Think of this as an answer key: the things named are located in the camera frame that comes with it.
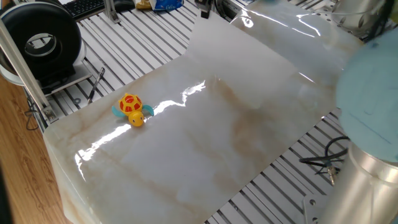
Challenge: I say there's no yellow snack bag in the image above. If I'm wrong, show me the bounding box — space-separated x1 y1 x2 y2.
135 0 154 11

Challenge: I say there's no black computer mouse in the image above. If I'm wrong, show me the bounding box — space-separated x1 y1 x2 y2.
113 0 136 14

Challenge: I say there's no marble pattern table mat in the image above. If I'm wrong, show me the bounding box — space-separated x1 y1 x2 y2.
43 0 364 224

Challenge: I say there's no short aluminium post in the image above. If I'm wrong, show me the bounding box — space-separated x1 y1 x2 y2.
102 0 122 24

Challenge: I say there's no black floor cable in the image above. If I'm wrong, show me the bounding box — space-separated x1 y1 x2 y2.
24 95 40 131

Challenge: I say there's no yellow red toy turtle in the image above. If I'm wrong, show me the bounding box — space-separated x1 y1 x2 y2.
111 93 155 128

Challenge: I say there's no blue snack bag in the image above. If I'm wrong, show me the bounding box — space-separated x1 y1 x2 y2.
149 0 185 12

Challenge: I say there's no black keyboard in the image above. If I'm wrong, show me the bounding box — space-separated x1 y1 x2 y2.
62 0 106 21

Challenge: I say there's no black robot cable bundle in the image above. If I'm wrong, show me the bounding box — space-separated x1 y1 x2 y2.
366 0 396 42

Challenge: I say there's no grey base plate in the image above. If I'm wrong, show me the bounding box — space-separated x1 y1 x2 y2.
40 63 93 96

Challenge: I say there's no black pen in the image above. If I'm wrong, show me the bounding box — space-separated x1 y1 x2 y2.
87 67 106 105

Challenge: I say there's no black cable under arm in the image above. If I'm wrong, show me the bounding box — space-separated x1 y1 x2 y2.
298 135 351 175

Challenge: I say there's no aluminium frame post with bracket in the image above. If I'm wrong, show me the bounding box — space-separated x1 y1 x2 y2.
0 18 59 125

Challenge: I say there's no black round blower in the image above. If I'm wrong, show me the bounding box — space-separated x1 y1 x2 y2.
0 1 86 94

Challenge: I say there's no metal mounting plate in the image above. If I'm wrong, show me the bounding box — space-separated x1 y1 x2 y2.
302 194 327 224

